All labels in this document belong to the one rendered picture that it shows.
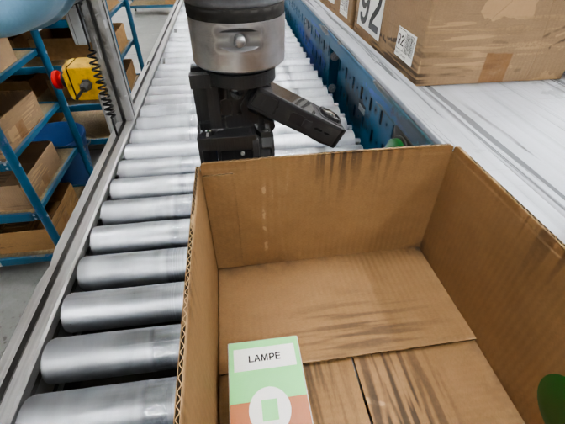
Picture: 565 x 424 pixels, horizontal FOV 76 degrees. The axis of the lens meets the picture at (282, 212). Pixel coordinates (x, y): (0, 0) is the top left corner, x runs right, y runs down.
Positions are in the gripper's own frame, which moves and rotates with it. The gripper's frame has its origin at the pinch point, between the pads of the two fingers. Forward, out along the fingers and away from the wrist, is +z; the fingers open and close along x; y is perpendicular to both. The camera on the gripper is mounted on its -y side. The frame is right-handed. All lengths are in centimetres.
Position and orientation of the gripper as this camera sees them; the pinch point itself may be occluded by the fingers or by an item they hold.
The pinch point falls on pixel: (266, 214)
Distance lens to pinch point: 49.3
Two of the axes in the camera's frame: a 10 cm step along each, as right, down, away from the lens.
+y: -9.9, 0.9, -1.0
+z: 0.0, 7.7, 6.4
